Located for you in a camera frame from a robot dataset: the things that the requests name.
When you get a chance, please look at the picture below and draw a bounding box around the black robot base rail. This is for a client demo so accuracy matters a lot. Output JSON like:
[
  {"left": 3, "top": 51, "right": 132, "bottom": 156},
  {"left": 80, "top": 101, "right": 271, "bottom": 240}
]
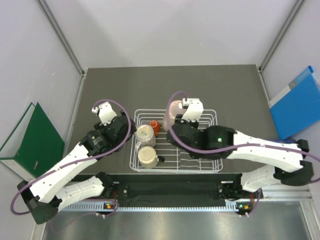
[{"left": 108, "top": 173, "right": 259, "bottom": 208}]

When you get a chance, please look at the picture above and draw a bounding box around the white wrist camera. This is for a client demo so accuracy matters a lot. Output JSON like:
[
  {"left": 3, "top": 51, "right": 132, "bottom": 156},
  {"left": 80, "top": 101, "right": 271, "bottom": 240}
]
[
  {"left": 91, "top": 101, "right": 118, "bottom": 126},
  {"left": 181, "top": 97, "right": 204, "bottom": 123}
]

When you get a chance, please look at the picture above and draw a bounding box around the white floral iridescent mug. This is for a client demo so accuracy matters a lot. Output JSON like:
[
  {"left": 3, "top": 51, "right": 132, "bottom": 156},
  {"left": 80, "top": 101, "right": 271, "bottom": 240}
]
[{"left": 135, "top": 124, "right": 156, "bottom": 152}]

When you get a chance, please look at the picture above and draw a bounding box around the purple cable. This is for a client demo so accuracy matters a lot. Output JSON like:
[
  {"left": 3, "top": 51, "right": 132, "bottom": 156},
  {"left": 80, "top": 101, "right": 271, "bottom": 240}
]
[
  {"left": 9, "top": 99, "right": 132, "bottom": 216},
  {"left": 166, "top": 90, "right": 320, "bottom": 183}
]

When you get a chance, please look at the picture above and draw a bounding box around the small orange cup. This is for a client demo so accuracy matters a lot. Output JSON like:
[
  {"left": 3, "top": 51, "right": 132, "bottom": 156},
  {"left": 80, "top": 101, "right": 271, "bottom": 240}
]
[{"left": 149, "top": 120, "right": 161, "bottom": 137}]

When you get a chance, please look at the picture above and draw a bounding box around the pink iridescent mug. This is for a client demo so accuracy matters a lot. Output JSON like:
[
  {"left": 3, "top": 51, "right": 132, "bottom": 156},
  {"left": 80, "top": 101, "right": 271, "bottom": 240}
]
[{"left": 164, "top": 100, "right": 186, "bottom": 125}]

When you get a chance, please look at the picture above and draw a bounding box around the white slotted cable duct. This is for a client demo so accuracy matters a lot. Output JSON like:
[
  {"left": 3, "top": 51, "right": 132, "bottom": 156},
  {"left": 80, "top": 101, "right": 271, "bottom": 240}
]
[{"left": 59, "top": 201, "right": 253, "bottom": 213}]

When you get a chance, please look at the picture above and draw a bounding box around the small grey cup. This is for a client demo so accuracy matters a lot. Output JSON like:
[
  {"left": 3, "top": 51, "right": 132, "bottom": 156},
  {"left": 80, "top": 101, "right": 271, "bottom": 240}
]
[{"left": 162, "top": 116, "right": 172, "bottom": 132}]

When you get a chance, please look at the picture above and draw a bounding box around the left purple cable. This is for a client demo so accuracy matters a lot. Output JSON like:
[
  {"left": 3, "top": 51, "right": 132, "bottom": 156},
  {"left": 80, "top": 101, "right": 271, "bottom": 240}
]
[{"left": 9, "top": 99, "right": 132, "bottom": 216}]

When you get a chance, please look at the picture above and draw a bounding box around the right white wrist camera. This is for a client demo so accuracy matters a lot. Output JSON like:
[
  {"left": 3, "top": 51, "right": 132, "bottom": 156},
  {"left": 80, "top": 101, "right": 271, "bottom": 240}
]
[{"left": 181, "top": 97, "right": 204, "bottom": 123}]

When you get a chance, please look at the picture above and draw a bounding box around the cream dimpled mug black handle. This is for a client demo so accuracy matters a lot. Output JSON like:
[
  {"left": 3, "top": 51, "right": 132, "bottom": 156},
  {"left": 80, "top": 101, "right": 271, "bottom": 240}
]
[{"left": 137, "top": 146, "right": 165, "bottom": 169}]

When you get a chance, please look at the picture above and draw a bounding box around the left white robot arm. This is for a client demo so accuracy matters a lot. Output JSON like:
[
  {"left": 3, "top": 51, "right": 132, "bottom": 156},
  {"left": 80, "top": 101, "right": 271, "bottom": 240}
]
[{"left": 17, "top": 111, "right": 137, "bottom": 225}]

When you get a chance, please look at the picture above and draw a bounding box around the blue Jane Eyre book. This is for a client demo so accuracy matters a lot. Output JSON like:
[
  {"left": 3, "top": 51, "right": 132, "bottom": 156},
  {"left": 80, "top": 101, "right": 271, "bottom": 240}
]
[{"left": 271, "top": 138, "right": 297, "bottom": 144}]

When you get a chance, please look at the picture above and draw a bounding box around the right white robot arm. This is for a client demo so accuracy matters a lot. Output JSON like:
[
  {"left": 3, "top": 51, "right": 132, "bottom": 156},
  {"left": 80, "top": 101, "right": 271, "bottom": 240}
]
[{"left": 166, "top": 117, "right": 314, "bottom": 198}]

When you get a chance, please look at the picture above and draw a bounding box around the white wire dish rack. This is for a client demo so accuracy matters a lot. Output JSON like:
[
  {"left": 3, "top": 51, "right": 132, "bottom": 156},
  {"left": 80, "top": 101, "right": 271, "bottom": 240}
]
[{"left": 129, "top": 108, "right": 224, "bottom": 174}]

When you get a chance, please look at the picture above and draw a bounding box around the green ring binder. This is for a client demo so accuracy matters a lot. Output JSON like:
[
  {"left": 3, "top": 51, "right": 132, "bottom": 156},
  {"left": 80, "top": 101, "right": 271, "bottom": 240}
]
[{"left": 0, "top": 103, "right": 65, "bottom": 182}]

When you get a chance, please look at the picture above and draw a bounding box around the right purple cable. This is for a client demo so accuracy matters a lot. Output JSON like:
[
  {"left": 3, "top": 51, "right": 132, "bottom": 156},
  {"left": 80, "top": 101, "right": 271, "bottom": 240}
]
[{"left": 166, "top": 90, "right": 320, "bottom": 183}]

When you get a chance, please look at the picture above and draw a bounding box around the blue ring binder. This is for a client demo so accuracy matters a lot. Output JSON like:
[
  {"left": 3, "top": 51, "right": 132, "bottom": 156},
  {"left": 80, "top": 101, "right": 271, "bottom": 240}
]
[{"left": 268, "top": 65, "right": 320, "bottom": 140}]

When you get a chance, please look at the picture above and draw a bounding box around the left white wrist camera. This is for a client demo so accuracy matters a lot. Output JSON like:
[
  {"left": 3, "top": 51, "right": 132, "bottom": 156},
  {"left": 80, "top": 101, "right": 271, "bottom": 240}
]
[{"left": 91, "top": 101, "right": 118, "bottom": 126}]

